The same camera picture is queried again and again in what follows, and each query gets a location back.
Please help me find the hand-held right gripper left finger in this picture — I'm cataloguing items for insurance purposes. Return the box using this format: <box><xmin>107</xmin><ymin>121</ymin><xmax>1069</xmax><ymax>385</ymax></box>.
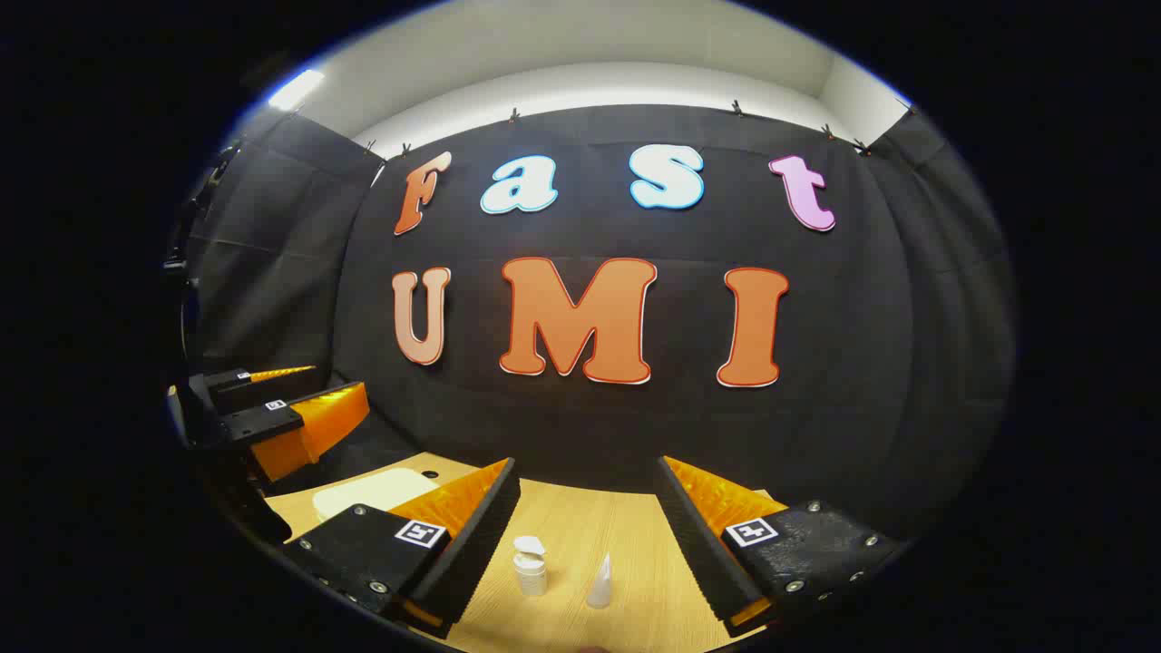
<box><xmin>283</xmin><ymin>457</ymin><xmax>522</xmax><ymax>639</ymax></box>

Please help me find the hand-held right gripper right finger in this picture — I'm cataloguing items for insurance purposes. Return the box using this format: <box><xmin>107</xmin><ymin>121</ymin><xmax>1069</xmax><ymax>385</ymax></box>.
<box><xmin>655</xmin><ymin>455</ymin><xmax>912</xmax><ymax>638</ymax></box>

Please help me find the white pump bottle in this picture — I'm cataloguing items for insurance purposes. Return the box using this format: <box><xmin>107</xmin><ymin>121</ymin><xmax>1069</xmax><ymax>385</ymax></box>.
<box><xmin>512</xmin><ymin>535</ymin><xmax>549</xmax><ymax>598</ymax></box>

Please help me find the white squeeze tube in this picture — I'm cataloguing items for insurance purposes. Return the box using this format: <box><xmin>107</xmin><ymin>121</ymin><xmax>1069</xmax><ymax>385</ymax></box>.
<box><xmin>585</xmin><ymin>552</ymin><xmax>614</xmax><ymax>610</ymax></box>

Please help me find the black backdrop cloth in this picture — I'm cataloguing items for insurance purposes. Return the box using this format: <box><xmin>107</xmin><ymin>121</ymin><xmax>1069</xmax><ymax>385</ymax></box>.
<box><xmin>166</xmin><ymin>102</ymin><xmax>1019</xmax><ymax>545</ymax></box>

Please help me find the dark stand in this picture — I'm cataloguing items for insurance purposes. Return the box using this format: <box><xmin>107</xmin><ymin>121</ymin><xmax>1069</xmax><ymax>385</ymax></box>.
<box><xmin>163</xmin><ymin>136</ymin><xmax>241</xmax><ymax>364</ymax></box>

